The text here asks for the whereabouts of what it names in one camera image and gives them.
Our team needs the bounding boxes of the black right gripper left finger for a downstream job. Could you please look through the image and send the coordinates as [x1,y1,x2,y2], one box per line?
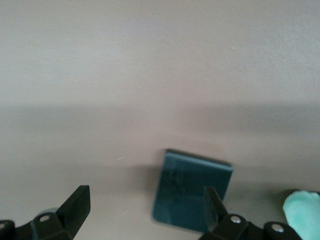
[0,184,91,240]

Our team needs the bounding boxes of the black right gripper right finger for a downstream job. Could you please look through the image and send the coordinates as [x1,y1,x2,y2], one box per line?
[198,186,301,240]

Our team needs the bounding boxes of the black phone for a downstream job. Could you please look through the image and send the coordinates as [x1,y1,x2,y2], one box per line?
[151,148,234,233]

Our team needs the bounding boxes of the green dinosaur plush toy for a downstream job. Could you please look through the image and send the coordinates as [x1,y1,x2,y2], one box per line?
[282,189,320,240]

